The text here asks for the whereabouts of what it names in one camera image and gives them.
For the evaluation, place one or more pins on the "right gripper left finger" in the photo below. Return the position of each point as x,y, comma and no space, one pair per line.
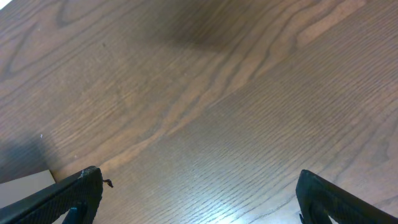
77,196

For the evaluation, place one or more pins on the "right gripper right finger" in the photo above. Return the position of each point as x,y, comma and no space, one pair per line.
321,201

